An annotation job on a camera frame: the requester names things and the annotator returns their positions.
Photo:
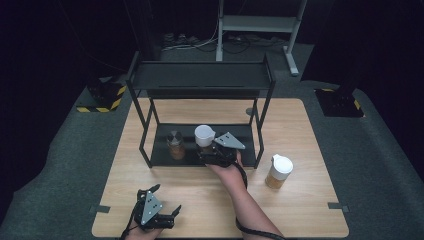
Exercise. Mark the grey tape strip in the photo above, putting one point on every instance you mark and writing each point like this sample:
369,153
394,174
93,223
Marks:
100,209
338,206

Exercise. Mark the round grey sticker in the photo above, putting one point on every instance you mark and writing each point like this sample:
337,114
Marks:
249,111

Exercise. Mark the black base yellow-striped edge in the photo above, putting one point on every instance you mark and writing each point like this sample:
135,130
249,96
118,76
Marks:
338,103
105,95

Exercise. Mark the person's right hand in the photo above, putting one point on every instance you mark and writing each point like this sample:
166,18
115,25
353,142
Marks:
228,175

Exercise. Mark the white cup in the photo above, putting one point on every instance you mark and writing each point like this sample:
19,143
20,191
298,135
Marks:
204,135

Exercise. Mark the grey metal stand frame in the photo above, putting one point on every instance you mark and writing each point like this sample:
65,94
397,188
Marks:
258,24

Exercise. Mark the white-lidded jar orange contents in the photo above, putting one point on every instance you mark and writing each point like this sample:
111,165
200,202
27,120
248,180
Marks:
279,171

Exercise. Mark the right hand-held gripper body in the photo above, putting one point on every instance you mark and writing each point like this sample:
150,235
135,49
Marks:
226,148

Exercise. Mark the black metal two-tier rack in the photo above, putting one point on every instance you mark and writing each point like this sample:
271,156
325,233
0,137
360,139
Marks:
203,83

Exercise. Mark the person's left hand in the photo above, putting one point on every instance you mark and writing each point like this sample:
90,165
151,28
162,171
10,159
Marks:
140,233

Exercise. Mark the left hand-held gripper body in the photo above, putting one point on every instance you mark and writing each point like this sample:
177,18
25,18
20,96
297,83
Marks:
151,208

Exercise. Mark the dark power strip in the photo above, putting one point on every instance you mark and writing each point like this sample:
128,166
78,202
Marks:
180,39

